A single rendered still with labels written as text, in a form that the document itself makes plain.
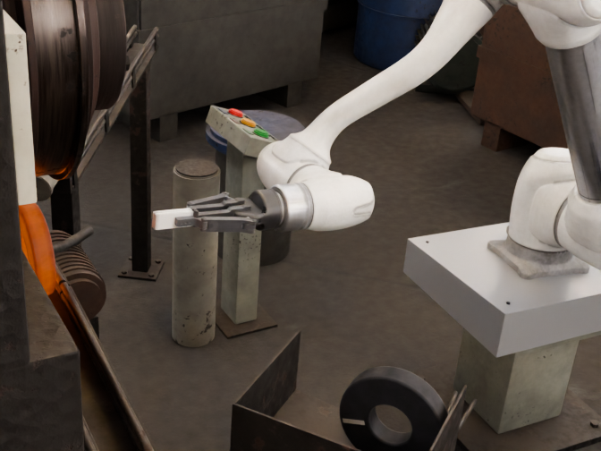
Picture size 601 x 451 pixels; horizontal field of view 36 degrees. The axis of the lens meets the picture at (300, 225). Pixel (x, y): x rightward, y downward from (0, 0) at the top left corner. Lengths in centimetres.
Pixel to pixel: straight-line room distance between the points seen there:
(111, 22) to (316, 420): 65
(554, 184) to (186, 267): 97
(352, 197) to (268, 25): 237
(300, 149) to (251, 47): 220
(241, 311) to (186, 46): 145
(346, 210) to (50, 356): 81
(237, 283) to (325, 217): 90
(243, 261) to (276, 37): 173
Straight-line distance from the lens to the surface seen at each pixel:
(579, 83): 179
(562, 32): 170
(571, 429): 247
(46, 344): 110
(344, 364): 256
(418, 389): 127
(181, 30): 373
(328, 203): 172
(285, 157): 184
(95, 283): 192
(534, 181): 212
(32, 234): 149
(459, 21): 178
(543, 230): 213
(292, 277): 292
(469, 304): 210
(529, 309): 204
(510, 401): 233
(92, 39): 124
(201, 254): 242
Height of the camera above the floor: 150
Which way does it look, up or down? 28 degrees down
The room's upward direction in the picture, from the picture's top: 5 degrees clockwise
